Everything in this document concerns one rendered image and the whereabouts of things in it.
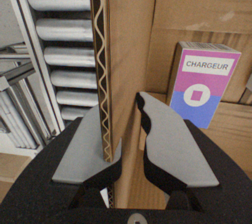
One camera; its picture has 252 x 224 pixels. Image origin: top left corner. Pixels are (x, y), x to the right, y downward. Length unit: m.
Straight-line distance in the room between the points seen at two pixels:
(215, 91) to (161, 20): 0.10
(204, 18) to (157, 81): 0.10
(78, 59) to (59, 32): 0.07
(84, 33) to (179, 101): 0.26
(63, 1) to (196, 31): 0.27
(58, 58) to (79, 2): 0.14
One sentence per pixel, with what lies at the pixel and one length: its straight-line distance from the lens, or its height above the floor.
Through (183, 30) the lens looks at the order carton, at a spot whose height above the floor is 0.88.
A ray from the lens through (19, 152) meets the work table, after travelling 0.81.
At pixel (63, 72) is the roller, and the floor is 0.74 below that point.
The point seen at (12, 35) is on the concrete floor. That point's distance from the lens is 1.53.
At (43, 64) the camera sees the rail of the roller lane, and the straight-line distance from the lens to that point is 0.44.
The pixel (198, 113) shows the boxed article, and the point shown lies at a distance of 0.19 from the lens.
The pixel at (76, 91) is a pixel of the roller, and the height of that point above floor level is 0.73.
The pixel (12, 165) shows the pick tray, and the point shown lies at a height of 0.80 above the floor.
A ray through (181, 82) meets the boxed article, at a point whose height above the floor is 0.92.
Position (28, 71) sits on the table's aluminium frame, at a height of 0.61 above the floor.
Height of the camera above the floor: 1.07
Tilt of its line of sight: 58 degrees down
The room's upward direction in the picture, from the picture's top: 166 degrees counter-clockwise
